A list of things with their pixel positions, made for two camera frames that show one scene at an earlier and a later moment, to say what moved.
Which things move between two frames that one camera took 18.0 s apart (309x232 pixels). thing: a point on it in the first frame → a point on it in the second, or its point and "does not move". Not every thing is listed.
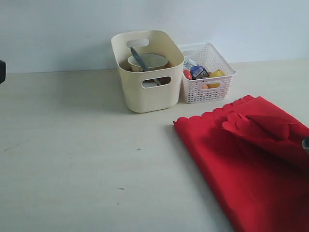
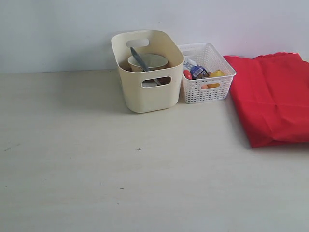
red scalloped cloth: (253, 155) → (272, 94)
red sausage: (188, 74) does not move
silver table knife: (142, 63) does not move
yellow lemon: (216, 73) does not move
